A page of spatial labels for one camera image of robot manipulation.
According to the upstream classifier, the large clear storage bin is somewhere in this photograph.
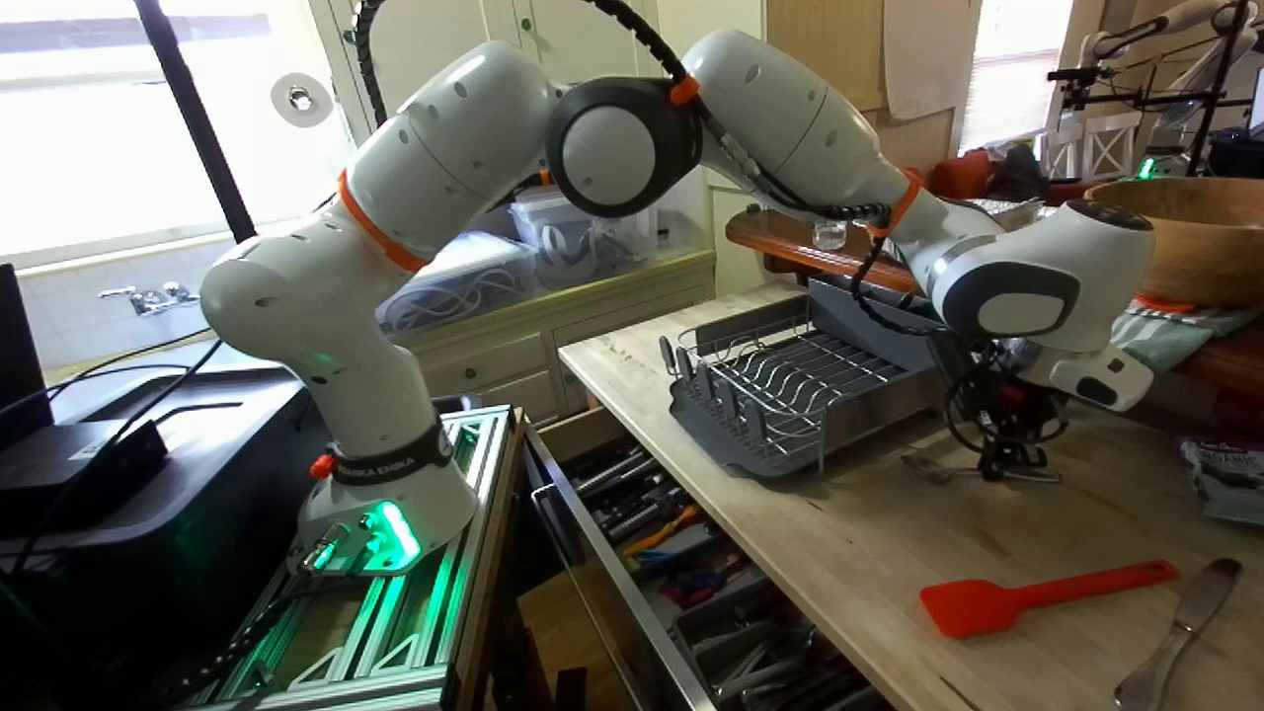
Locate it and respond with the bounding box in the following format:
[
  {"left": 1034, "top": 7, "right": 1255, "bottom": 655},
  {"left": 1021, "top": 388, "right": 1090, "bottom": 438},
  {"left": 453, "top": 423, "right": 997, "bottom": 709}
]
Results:
[{"left": 377, "top": 223, "right": 545, "bottom": 337}]

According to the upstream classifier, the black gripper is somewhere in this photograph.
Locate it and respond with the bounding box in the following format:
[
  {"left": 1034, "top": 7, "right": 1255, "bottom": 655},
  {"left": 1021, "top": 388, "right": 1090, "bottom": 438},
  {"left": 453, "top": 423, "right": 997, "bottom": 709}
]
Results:
[{"left": 957, "top": 343, "right": 1067, "bottom": 485}]

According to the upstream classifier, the small black box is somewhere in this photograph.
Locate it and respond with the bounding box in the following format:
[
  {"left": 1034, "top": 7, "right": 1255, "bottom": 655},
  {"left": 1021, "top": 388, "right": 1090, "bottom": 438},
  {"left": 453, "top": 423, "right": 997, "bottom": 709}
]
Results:
[{"left": 0, "top": 416, "right": 174, "bottom": 538}]

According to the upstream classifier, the large black control box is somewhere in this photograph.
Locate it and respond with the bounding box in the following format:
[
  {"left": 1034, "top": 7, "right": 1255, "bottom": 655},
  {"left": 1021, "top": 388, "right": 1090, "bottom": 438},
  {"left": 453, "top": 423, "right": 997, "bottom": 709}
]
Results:
[{"left": 0, "top": 365, "right": 333, "bottom": 711}]

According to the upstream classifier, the grey wire dish rack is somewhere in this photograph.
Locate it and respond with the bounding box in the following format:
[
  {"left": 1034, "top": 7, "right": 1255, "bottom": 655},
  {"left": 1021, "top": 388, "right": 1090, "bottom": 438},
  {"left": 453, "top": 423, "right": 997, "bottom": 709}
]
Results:
[{"left": 656, "top": 282, "right": 978, "bottom": 485}]

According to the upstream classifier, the small clear storage bin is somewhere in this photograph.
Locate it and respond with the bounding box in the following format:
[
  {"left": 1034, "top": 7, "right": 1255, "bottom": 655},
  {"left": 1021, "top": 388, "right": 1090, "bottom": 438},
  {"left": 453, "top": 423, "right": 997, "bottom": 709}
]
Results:
[{"left": 511, "top": 191, "right": 668, "bottom": 293}]

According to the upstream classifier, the round white wall disc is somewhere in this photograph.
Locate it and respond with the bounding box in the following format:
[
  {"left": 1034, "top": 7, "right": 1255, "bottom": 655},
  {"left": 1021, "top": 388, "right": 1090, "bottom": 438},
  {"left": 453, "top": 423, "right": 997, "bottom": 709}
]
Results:
[{"left": 270, "top": 70, "right": 335, "bottom": 135}]

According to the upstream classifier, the black tripod stand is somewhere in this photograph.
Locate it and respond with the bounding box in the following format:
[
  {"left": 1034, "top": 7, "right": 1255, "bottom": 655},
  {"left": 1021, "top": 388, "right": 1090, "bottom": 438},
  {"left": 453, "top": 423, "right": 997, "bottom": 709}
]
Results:
[{"left": 1043, "top": 0, "right": 1264, "bottom": 181}]

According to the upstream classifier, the open tool drawer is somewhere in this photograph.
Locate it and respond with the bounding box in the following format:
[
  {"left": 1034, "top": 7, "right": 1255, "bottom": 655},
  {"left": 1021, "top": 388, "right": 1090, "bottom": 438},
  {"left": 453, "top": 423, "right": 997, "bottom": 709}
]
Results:
[{"left": 520, "top": 416, "right": 902, "bottom": 711}]

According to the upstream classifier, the steel butter knife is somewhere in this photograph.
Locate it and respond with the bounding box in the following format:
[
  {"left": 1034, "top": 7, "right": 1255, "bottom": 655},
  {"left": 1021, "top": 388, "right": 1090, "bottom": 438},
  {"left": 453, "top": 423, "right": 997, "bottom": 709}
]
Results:
[{"left": 1111, "top": 555, "right": 1247, "bottom": 711}]

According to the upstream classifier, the white drawer cabinet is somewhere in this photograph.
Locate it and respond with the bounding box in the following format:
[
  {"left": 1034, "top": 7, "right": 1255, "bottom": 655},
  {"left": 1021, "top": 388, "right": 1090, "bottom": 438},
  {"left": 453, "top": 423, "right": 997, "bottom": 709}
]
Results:
[{"left": 391, "top": 245, "right": 728, "bottom": 427}]

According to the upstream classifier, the red and black tool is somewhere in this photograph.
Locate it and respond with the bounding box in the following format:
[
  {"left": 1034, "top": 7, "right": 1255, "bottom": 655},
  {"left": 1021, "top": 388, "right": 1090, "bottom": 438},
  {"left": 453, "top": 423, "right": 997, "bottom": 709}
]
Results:
[{"left": 924, "top": 139, "right": 1046, "bottom": 206}]

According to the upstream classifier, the red silicone spatula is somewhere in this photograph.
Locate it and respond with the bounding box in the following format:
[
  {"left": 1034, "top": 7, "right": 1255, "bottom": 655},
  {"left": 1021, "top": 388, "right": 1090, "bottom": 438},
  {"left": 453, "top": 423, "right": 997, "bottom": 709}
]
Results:
[{"left": 917, "top": 556, "right": 1186, "bottom": 646}]

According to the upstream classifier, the black monitor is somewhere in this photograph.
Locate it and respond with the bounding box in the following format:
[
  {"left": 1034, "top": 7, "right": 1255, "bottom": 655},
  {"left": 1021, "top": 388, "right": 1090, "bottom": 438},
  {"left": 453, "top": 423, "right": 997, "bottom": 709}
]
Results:
[{"left": 0, "top": 261, "right": 58, "bottom": 449}]

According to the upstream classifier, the black slanted pole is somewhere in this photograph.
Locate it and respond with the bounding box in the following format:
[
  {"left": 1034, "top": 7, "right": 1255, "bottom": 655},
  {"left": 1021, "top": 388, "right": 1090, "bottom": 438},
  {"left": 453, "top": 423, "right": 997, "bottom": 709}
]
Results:
[{"left": 129, "top": 0, "right": 261, "bottom": 251}]

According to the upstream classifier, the wooden bowl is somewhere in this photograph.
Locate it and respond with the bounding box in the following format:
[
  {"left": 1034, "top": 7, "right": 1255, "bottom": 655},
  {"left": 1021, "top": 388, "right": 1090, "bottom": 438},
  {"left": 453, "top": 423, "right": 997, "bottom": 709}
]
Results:
[{"left": 1078, "top": 173, "right": 1264, "bottom": 312}]

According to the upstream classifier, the green striped dish towel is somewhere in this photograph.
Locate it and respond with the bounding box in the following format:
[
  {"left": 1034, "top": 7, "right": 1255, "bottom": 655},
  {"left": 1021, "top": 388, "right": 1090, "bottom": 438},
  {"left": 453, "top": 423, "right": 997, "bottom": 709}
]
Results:
[{"left": 1101, "top": 293, "right": 1264, "bottom": 380}]

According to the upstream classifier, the orange handled tool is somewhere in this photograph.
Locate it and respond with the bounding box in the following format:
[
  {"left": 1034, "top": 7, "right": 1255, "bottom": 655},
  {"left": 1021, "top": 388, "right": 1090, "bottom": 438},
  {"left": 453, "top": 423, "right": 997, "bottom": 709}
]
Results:
[{"left": 618, "top": 503, "right": 712, "bottom": 560}]

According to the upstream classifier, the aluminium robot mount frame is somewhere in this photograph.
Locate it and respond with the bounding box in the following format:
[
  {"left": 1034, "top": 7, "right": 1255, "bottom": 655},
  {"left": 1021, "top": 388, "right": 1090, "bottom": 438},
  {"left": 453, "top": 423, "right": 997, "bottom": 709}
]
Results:
[{"left": 192, "top": 399, "right": 520, "bottom": 711}]

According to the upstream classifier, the metal window latch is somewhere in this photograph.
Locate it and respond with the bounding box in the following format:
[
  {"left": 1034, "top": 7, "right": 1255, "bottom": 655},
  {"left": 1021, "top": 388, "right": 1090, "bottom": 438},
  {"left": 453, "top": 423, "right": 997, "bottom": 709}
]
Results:
[{"left": 100, "top": 276, "right": 207, "bottom": 322}]

